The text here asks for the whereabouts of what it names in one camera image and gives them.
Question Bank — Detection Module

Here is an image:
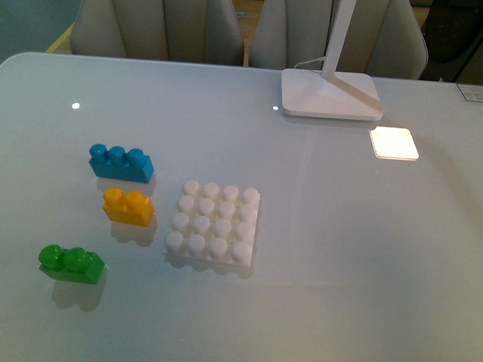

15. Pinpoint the white studded base plate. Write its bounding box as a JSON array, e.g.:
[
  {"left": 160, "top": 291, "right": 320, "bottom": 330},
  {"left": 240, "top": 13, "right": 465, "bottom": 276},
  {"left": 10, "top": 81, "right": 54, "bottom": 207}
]
[{"left": 165, "top": 180, "right": 260, "bottom": 266}]

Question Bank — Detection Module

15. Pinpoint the yellow two-stud block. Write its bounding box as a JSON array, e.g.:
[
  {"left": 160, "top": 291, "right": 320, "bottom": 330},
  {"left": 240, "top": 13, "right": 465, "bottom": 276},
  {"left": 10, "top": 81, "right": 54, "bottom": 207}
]
[{"left": 103, "top": 187, "right": 155, "bottom": 227}]

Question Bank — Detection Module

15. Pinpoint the blue three-stud block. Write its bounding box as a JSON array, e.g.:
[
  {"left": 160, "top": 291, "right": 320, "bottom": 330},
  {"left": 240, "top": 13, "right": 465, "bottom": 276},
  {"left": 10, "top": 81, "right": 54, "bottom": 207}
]
[{"left": 89, "top": 144, "right": 154, "bottom": 183}]

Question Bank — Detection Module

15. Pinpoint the green two-stud block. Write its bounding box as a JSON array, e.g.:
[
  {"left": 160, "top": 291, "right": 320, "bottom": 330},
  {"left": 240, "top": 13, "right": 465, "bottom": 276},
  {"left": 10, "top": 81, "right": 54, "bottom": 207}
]
[{"left": 38, "top": 244, "right": 105, "bottom": 284}]

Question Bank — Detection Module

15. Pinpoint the white desk lamp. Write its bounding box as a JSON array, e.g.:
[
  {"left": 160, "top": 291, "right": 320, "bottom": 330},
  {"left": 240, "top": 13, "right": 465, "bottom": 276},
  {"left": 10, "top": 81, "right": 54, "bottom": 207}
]
[{"left": 281, "top": 1, "right": 383, "bottom": 121}]

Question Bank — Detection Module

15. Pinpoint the left beige chair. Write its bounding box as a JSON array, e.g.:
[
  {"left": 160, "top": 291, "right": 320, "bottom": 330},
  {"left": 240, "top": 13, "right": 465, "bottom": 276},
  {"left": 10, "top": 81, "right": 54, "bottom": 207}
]
[{"left": 70, "top": 1, "right": 245, "bottom": 66}]

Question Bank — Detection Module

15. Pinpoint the beige chair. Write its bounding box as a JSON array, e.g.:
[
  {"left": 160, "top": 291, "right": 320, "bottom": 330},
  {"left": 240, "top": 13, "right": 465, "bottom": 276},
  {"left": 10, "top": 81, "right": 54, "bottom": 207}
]
[
  {"left": 70, "top": 1, "right": 245, "bottom": 66},
  {"left": 248, "top": 0, "right": 428, "bottom": 79}
]

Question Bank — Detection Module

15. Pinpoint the right beige chair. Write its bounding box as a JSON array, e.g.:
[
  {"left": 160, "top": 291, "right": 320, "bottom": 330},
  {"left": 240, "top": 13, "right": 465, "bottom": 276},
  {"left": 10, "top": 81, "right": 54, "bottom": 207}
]
[{"left": 248, "top": 0, "right": 428, "bottom": 79}]

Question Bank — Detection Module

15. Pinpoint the dark chair at right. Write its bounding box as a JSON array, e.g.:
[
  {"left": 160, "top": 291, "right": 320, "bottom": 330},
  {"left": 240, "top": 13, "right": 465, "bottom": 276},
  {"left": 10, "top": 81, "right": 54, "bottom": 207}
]
[{"left": 420, "top": 1, "right": 482, "bottom": 84}]

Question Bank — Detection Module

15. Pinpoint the white lamp cable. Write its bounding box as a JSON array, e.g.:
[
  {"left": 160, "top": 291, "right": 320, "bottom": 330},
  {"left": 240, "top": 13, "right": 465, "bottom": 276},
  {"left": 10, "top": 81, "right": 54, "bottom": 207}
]
[{"left": 294, "top": 56, "right": 326, "bottom": 70}]

